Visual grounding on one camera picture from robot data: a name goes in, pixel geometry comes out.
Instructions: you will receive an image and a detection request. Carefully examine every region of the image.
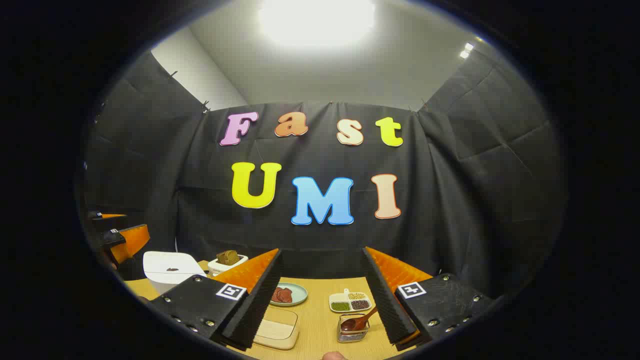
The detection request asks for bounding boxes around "large ceiling light panel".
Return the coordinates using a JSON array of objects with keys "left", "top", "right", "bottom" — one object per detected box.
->
[{"left": 257, "top": 0, "right": 376, "bottom": 48}]

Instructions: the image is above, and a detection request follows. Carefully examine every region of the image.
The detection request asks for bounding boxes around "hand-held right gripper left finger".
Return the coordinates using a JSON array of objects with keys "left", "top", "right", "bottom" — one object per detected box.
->
[{"left": 147, "top": 248, "right": 284, "bottom": 351}]

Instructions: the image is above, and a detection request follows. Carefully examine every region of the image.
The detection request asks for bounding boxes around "white divided dish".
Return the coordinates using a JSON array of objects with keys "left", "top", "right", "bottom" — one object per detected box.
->
[{"left": 328, "top": 289, "right": 373, "bottom": 314}]

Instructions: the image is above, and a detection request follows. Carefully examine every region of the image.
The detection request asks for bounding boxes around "white toaster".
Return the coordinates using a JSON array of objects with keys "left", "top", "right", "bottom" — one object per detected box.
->
[{"left": 207, "top": 254, "right": 249, "bottom": 277}]

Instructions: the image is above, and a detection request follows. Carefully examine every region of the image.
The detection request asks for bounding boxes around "wooden spoon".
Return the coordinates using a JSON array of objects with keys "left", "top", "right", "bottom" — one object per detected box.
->
[{"left": 341, "top": 306, "right": 379, "bottom": 333}]

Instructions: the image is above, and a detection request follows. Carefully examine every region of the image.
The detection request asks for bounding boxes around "wire chopstick holder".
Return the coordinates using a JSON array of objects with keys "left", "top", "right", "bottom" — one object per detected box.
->
[{"left": 337, "top": 313, "right": 371, "bottom": 343}]

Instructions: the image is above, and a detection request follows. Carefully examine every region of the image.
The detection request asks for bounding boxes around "white rice cooker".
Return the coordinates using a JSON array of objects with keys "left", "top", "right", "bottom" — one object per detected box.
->
[{"left": 143, "top": 251, "right": 207, "bottom": 296}]

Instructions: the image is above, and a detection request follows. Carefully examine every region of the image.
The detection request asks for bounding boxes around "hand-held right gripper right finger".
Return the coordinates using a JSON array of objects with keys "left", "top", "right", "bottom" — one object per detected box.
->
[{"left": 361, "top": 246, "right": 496, "bottom": 352}]

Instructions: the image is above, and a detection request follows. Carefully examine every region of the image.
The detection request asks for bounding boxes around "pale green plate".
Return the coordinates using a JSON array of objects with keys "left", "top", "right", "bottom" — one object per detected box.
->
[{"left": 270, "top": 282, "right": 309, "bottom": 307}]

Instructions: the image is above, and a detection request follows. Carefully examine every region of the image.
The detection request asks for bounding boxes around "cream rectangular tray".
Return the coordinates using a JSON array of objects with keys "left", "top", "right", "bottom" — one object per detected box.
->
[{"left": 254, "top": 306, "right": 301, "bottom": 351}]

